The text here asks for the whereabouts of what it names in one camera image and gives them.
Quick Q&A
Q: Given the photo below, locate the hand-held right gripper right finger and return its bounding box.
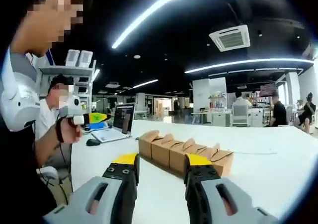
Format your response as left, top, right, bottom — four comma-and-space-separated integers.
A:
183, 153, 279, 224

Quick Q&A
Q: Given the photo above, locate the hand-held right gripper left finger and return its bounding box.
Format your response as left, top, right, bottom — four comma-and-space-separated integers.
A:
43, 153, 140, 224

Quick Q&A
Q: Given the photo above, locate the person's left hand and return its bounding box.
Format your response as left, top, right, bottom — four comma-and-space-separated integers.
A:
60, 116, 82, 144

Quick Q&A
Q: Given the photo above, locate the blue tray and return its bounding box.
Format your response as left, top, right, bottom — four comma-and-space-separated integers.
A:
87, 122, 106, 131

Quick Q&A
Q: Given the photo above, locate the silver laptop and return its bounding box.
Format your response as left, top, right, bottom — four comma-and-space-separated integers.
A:
90, 102, 136, 144

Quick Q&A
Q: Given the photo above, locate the white metal shelf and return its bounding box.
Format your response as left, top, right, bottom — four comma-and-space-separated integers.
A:
38, 59, 98, 110

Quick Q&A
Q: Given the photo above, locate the white chair armrest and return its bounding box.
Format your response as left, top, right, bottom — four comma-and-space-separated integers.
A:
36, 166, 60, 185

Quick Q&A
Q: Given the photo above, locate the white storage container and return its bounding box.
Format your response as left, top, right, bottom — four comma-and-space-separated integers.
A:
65, 49, 80, 67
78, 50, 94, 68

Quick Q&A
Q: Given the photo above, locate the white blue poster board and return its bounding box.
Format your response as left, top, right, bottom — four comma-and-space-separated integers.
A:
37, 49, 55, 68

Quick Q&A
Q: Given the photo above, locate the white grey chest device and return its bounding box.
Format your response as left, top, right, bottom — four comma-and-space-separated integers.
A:
0, 47, 42, 133

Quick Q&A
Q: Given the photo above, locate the person's black shirt torso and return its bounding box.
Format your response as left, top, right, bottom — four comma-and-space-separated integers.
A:
0, 124, 58, 220

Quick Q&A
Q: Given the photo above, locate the white mesh office chair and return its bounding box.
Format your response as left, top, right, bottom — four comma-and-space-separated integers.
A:
232, 103, 250, 128

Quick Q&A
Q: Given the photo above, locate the shelf of colourful goods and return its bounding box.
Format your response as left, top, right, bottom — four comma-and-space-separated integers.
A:
208, 91, 233, 113

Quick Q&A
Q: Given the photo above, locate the long ceiling strip light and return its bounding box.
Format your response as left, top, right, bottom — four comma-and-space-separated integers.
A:
184, 58, 315, 75
111, 0, 201, 50

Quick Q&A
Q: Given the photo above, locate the white ceiling air conditioner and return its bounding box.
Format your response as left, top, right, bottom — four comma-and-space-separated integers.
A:
208, 24, 250, 52

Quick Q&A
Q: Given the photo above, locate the black wrist strap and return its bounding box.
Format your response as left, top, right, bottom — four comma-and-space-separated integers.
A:
56, 118, 65, 143

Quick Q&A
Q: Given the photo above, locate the black device cable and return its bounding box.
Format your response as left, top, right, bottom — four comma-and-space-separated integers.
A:
31, 119, 70, 205

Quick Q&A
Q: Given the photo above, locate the red wall screen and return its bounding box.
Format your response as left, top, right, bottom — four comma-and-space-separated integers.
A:
259, 83, 277, 97

